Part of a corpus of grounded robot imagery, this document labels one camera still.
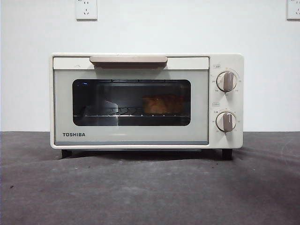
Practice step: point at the white wall socket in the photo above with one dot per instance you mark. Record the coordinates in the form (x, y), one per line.
(86, 9)
(294, 9)

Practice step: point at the golden braided bread loaf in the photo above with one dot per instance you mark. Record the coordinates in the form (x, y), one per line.
(161, 104)

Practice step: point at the white Toshiba toaster oven body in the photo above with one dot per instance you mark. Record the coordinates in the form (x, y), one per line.
(239, 105)

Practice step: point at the white beige oven knob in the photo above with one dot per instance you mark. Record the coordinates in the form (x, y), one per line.
(225, 121)
(226, 81)

